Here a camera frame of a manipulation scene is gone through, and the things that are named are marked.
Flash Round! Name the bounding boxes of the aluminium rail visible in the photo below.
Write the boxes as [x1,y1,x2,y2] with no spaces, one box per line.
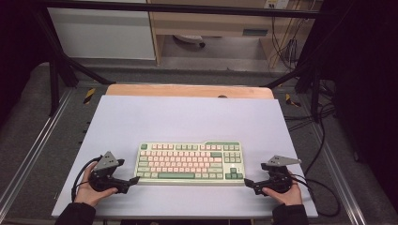
[0,88,74,214]
[311,125,367,225]

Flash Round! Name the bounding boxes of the light wooden desk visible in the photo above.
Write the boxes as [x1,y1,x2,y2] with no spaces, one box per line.
[146,0,323,68]

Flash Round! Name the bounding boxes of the black floor cables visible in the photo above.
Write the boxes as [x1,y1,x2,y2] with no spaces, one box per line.
[283,79,337,132]

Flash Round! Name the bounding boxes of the white board mat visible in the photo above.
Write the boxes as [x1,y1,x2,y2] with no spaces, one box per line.
[51,95,319,219]

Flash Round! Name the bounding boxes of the white chair base with castor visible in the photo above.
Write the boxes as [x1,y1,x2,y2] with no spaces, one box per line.
[173,34,207,49]

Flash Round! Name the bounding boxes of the person's right hand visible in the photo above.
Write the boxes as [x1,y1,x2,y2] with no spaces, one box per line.
[262,171,304,206]

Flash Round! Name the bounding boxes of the white cabinet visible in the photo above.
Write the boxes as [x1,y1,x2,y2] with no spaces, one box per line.
[47,0,157,61]

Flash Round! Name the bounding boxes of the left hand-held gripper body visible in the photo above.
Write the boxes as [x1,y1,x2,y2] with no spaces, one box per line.
[88,151,132,194]

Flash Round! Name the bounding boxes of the hanging cable bundle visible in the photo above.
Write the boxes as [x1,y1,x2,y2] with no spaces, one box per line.
[270,15,301,71]

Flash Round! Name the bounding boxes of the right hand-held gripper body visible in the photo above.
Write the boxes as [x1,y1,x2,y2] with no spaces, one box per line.
[253,155,302,197]

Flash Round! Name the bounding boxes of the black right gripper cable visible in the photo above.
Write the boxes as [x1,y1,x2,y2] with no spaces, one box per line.
[289,172,342,218]

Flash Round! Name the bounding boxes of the black horizontal frame bar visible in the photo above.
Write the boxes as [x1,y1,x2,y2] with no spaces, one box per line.
[40,0,323,19]

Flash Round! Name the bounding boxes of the yellow black hazard tape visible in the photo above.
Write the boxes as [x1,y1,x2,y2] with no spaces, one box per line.
[83,87,97,105]
[284,93,302,108]

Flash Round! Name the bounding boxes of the person's left hand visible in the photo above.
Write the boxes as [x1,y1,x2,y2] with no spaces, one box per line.
[73,161,119,208]

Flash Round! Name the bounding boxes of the white power outlet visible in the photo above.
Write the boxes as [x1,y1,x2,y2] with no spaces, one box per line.
[263,0,290,9]

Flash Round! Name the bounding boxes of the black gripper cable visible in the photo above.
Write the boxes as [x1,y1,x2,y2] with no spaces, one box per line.
[70,155,103,203]
[289,172,342,218]

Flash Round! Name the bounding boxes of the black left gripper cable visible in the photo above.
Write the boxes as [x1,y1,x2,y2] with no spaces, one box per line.
[70,155,103,203]

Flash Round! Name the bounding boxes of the black metal stand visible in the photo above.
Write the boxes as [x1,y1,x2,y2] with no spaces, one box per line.
[264,55,323,124]
[31,6,116,117]

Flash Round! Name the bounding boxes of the cream pink green keyboard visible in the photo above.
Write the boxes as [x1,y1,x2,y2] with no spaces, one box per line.
[133,141,247,187]

